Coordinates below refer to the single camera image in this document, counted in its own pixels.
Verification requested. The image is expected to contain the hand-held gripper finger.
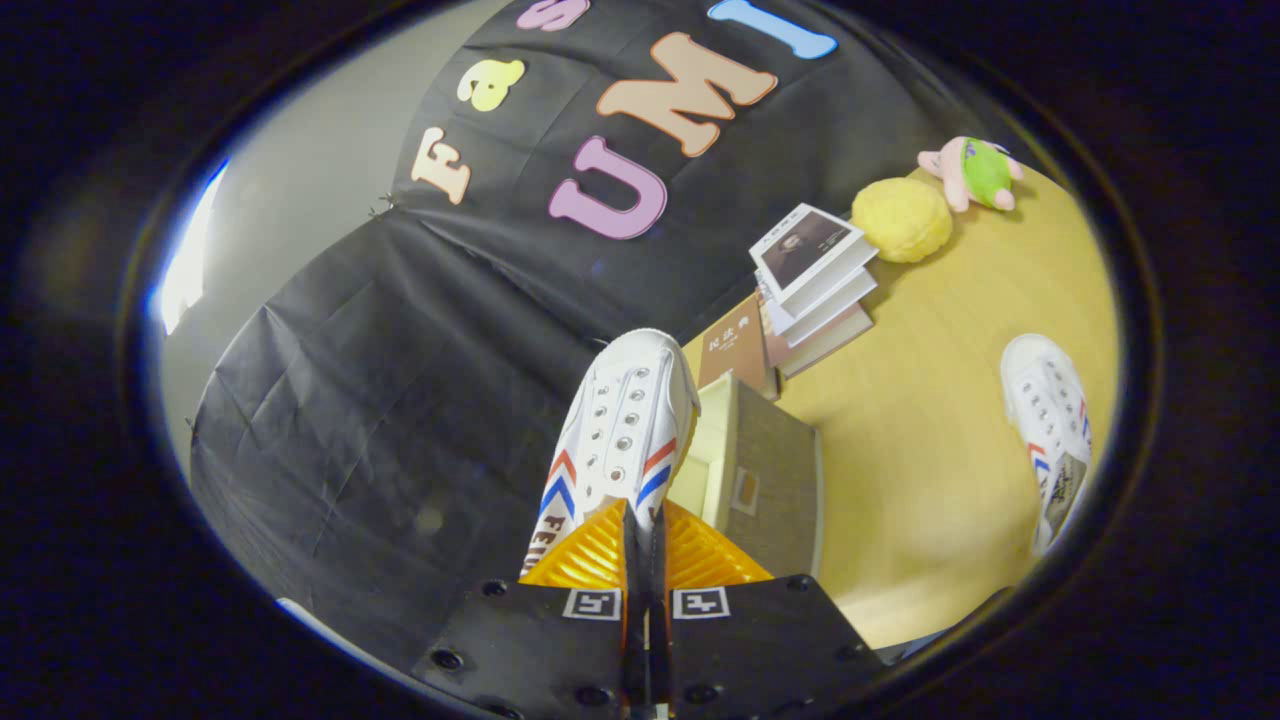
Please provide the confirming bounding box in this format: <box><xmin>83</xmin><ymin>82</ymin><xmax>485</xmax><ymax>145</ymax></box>
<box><xmin>648</xmin><ymin>500</ymin><xmax>886</xmax><ymax>720</ymax></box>
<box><xmin>412</xmin><ymin>497</ymin><xmax>647</xmax><ymax>720</ymax></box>

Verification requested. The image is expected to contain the grey fabric storage box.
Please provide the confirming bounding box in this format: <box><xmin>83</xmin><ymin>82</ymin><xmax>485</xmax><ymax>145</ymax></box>
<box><xmin>668</xmin><ymin>375</ymin><xmax>823</xmax><ymax>581</ymax></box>

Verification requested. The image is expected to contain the white canvas shoe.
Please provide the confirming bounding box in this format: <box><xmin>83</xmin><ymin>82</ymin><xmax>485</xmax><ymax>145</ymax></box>
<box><xmin>1000</xmin><ymin>333</ymin><xmax>1093</xmax><ymax>557</ymax></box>
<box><xmin>520</xmin><ymin>328</ymin><xmax>701</xmax><ymax>581</ymax></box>

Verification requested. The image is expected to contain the brown book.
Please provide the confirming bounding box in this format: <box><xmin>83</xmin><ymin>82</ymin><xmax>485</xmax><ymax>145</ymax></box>
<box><xmin>697</xmin><ymin>293</ymin><xmax>781</xmax><ymax>399</ymax></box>

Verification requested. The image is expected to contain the black backdrop cloth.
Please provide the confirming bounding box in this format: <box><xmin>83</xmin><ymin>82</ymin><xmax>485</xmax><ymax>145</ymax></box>
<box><xmin>188</xmin><ymin>0</ymin><xmax>1021</xmax><ymax>671</ymax></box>

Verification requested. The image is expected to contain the white book with portrait cover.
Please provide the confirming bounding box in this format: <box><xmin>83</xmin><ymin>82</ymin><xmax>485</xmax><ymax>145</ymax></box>
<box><xmin>748</xmin><ymin>203</ymin><xmax>881</xmax><ymax>319</ymax></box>

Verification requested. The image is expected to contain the yellow plush toy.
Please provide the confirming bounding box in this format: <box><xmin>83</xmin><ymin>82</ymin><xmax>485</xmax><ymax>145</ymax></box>
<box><xmin>850</xmin><ymin>177</ymin><xmax>954</xmax><ymax>264</ymax></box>

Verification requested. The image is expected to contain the green and pink plush toy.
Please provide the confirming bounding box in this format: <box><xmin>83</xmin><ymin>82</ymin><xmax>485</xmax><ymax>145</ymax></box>
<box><xmin>918</xmin><ymin>136</ymin><xmax>1026</xmax><ymax>213</ymax></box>

